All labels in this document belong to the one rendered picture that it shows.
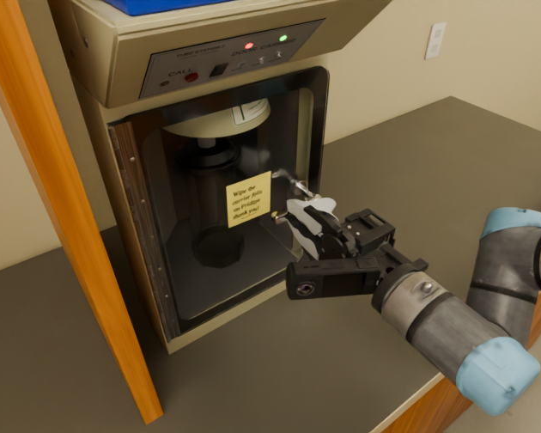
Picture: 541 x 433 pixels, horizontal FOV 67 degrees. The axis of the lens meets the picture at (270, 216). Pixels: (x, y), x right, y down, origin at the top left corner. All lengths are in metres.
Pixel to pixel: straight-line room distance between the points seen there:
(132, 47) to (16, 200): 0.69
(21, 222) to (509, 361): 0.92
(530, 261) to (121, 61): 0.47
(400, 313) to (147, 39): 0.37
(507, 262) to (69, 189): 0.49
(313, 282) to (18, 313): 0.63
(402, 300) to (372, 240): 0.09
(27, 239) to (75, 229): 0.64
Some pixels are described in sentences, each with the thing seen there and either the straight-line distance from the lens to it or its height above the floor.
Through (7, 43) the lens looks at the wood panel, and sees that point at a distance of 0.35.
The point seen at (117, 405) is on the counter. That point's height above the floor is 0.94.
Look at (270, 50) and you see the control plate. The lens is 0.48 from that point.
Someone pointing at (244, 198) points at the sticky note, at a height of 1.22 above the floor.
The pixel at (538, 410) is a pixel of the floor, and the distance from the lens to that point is 2.04.
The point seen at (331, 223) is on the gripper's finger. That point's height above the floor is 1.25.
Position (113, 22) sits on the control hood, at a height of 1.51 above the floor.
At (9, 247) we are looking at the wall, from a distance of 1.07.
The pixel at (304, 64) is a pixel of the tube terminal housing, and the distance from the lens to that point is 0.60.
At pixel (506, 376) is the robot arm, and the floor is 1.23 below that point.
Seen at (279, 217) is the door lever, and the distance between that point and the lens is 0.60.
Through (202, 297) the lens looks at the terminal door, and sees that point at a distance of 0.70.
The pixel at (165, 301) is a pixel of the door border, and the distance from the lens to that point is 0.66.
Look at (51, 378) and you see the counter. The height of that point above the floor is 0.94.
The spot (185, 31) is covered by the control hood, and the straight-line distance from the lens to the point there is 0.37.
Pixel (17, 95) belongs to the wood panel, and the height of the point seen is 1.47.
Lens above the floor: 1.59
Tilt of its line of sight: 40 degrees down
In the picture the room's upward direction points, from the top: straight up
